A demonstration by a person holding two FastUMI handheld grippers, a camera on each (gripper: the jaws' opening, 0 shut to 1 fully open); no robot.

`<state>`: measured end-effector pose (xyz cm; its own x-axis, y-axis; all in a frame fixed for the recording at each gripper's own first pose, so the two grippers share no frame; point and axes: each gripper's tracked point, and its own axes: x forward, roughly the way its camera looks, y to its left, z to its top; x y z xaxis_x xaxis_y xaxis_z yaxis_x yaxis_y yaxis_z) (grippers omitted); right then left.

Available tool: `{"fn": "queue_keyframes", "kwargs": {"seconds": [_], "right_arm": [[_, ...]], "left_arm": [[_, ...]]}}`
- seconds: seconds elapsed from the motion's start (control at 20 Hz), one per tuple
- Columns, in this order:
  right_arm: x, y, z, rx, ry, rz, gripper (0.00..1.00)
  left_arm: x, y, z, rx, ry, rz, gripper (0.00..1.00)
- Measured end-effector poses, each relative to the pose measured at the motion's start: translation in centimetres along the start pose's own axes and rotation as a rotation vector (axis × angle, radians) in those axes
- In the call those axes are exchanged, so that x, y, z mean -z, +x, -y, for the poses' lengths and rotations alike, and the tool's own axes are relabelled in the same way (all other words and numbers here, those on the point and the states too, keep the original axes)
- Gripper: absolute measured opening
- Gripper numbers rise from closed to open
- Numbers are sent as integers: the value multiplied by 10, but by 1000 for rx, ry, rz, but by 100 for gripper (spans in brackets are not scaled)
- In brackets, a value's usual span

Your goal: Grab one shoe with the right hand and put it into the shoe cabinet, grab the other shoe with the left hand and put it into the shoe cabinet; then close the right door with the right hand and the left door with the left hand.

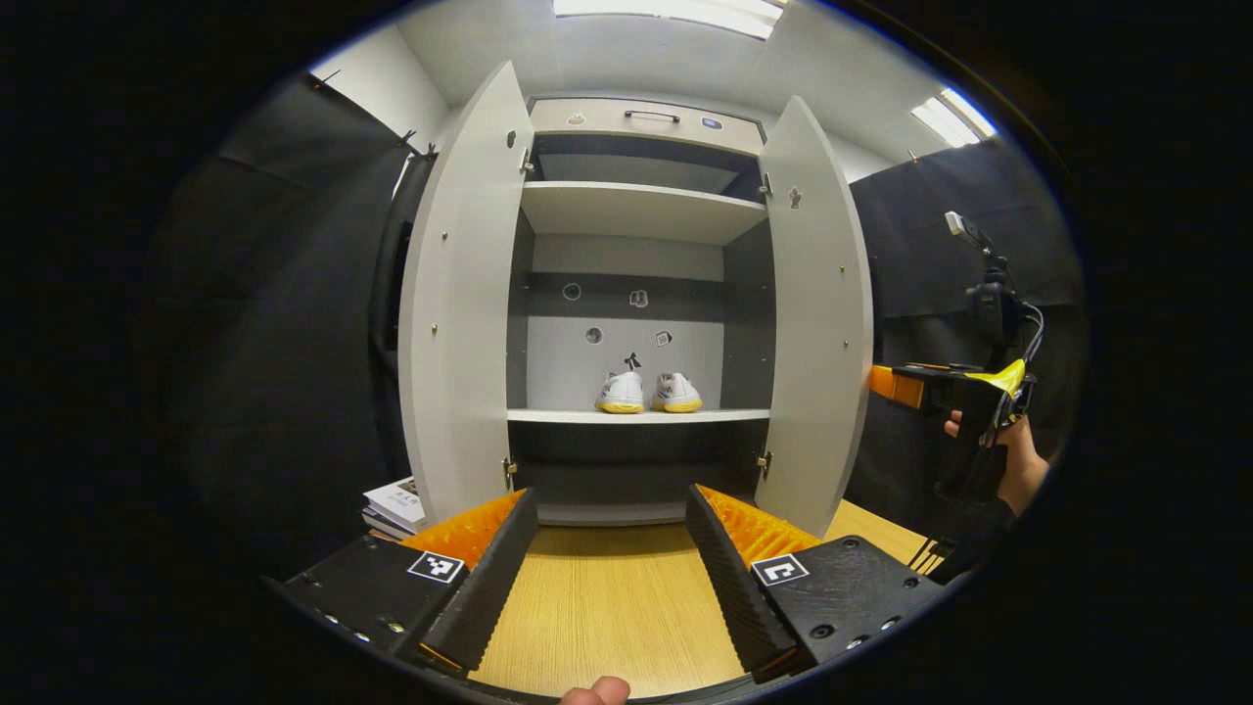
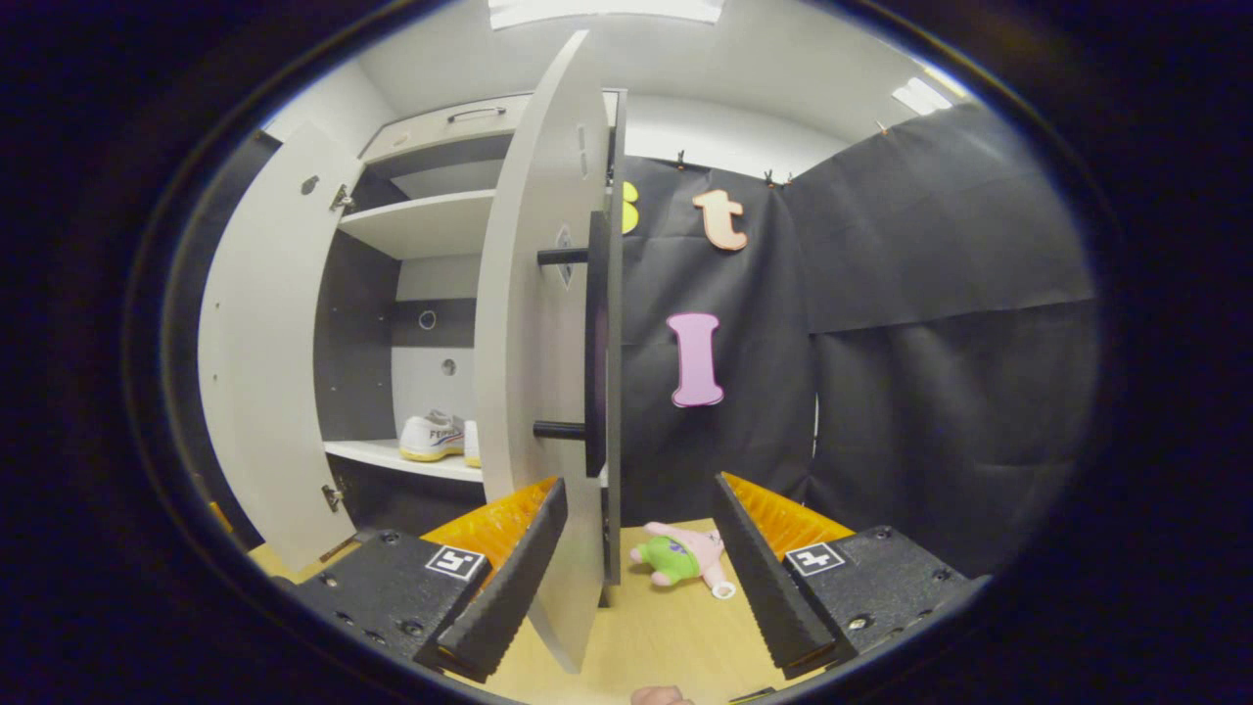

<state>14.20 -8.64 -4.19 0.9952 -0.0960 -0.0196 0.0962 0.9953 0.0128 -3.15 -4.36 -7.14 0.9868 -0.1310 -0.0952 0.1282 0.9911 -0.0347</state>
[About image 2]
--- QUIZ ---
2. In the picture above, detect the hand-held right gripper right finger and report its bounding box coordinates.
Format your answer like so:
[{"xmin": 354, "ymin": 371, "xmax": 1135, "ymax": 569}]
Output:
[{"xmin": 712, "ymin": 472, "xmax": 990, "ymax": 682}]

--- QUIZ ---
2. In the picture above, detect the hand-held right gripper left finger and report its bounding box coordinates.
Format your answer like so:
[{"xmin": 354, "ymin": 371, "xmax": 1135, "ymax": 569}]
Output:
[{"xmin": 294, "ymin": 477, "xmax": 569, "ymax": 683}]

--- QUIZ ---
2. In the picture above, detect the grey shoe cabinet door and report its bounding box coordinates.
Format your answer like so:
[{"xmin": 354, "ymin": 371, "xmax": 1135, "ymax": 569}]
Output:
[
  {"xmin": 473, "ymin": 29, "xmax": 627, "ymax": 675},
  {"xmin": 198, "ymin": 120, "xmax": 365, "ymax": 574}
]

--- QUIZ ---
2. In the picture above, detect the grey shoe cabinet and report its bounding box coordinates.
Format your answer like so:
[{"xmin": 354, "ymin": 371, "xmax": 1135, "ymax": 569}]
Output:
[{"xmin": 313, "ymin": 90, "xmax": 627, "ymax": 588}]

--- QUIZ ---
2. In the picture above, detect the grey cabinet drawer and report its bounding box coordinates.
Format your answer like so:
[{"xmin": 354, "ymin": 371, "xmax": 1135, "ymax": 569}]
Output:
[{"xmin": 360, "ymin": 91, "xmax": 534, "ymax": 163}]

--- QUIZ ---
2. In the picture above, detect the green and pink plush toy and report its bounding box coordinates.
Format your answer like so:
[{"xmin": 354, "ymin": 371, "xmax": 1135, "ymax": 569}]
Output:
[{"xmin": 629, "ymin": 521, "xmax": 737, "ymax": 600}]

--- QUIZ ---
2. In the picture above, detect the black backdrop cloth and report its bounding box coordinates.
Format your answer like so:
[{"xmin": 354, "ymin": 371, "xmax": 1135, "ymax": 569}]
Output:
[{"xmin": 162, "ymin": 103, "xmax": 1097, "ymax": 579}]

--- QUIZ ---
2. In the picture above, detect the ceiling light panel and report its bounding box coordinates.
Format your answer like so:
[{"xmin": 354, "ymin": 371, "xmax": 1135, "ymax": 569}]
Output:
[
  {"xmin": 891, "ymin": 76, "xmax": 952, "ymax": 117},
  {"xmin": 487, "ymin": 0, "xmax": 725, "ymax": 30}
]

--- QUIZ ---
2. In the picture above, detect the black door handle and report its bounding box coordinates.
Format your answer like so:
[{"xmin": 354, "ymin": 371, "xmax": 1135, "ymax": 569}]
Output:
[{"xmin": 534, "ymin": 211, "xmax": 610, "ymax": 479}]

